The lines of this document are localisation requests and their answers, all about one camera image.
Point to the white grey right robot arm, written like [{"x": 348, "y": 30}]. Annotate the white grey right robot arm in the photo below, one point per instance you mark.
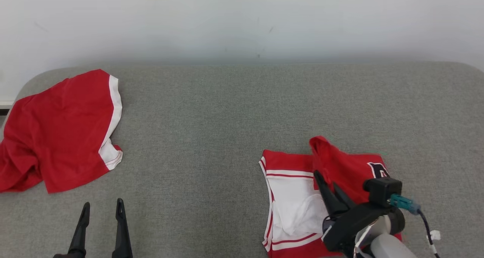
[{"x": 389, "y": 248}]

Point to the dark wall baseboard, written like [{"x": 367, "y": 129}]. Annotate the dark wall baseboard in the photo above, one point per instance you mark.
[{"x": 4, "y": 110}]

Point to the red white sports shorts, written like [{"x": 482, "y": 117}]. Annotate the red white sports shorts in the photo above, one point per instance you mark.
[{"x": 60, "y": 137}]

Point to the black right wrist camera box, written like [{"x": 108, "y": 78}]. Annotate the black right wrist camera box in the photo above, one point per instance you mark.
[{"x": 382, "y": 190}]

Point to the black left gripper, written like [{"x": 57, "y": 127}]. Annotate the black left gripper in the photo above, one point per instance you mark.
[{"x": 70, "y": 255}]

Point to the red white sports jersey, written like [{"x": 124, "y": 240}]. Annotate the red white sports jersey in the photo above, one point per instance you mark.
[{"x": 291, "y": 197}]

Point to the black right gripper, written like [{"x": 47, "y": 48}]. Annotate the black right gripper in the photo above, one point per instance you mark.
[{"x": 348, "y": 227}]

